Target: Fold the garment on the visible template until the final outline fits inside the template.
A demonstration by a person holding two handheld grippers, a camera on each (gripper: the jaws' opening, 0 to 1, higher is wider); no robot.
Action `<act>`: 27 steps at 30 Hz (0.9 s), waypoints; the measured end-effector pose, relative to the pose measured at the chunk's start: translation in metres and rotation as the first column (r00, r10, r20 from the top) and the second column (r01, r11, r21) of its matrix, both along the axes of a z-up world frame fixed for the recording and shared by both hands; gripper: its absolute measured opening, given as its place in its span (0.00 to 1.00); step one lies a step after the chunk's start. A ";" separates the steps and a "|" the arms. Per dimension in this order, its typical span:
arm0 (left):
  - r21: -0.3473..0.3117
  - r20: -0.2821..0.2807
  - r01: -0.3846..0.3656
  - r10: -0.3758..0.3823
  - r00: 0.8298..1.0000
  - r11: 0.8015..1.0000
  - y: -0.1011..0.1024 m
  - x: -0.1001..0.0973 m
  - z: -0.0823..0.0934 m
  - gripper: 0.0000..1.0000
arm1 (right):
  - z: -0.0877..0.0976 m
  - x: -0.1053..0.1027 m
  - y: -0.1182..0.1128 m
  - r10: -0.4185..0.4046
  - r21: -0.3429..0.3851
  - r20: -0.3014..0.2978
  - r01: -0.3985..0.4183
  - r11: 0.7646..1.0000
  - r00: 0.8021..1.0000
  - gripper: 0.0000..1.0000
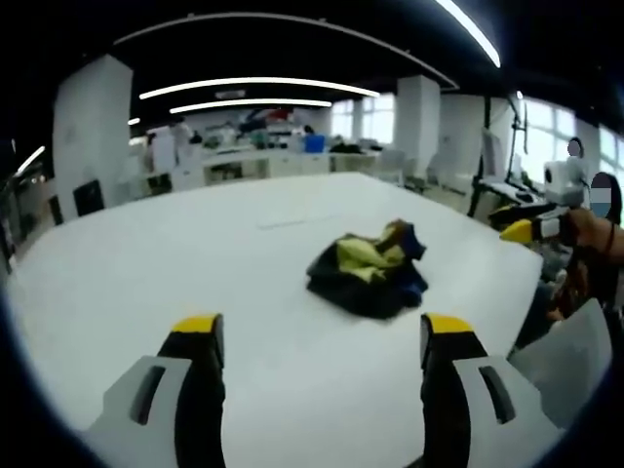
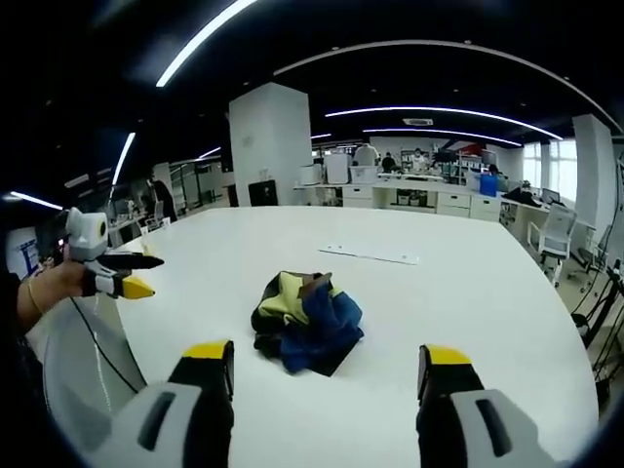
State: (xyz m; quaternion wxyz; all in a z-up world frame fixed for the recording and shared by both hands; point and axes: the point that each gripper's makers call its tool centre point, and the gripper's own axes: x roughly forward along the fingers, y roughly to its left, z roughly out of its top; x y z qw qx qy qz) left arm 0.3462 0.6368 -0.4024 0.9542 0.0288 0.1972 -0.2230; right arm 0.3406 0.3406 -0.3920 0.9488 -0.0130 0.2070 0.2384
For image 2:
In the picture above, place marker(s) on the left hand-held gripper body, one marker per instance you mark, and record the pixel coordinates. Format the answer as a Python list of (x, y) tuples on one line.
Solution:
[(85, 234)]

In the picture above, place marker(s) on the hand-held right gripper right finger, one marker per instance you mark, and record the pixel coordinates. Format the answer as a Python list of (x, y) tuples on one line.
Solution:
[(487, 414)]

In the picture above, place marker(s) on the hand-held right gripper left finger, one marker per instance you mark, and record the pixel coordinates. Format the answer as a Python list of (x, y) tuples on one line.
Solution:
[(161, 414)]

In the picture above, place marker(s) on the blue and yellow garment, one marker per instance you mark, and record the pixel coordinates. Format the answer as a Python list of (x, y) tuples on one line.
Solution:
[(312, 322)]

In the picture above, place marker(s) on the person's left hand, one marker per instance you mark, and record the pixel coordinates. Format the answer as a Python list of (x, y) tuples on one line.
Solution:
[(61, 283)]

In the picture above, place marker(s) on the long ceiling light strip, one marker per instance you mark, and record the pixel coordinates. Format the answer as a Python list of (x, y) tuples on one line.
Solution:
[(439, 134), (123, 158), (439, 114), (200, 41)]

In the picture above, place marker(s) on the black cabinet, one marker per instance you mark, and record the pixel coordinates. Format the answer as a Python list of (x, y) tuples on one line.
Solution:
[(262, 194)]

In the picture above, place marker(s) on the black floor stand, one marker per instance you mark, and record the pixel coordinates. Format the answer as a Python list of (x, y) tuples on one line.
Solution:
[(602, 302)]

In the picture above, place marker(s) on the white mesh office chair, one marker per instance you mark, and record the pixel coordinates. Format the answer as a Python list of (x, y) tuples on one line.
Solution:
[(553, 234)]

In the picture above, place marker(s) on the white flat table strip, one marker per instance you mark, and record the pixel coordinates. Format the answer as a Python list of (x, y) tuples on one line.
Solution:
[(370, 254)]

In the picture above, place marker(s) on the white drawer desk row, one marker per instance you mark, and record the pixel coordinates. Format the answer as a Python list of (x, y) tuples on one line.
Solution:
[(419, 195)]

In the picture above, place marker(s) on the white storage box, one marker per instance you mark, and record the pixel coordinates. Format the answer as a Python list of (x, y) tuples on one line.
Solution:
[(363, 174)]

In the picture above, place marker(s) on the ceiling air vent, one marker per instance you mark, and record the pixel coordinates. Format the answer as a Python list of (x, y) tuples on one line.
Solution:
[(417, 121)]

